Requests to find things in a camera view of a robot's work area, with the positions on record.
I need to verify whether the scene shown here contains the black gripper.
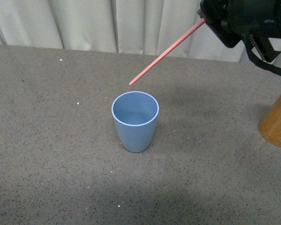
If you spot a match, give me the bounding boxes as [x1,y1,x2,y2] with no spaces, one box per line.
[198,0,281,62]

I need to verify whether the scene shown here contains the pink chopstick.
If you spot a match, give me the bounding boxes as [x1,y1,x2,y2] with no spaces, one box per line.
[129,18,206,85]

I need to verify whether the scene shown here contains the blue plastic cup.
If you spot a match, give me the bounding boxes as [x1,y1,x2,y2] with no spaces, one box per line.
[111,91,159,153]

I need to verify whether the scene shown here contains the bamboo chopstick holder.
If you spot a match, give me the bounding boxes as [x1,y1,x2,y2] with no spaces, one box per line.
[258,95,281,147]

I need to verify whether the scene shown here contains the white pleated curtain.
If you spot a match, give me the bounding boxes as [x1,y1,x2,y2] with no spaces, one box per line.
[0,0,281,63]

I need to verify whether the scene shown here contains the black cable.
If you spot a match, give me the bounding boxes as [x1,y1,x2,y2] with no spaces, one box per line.
[245,39,281,77]

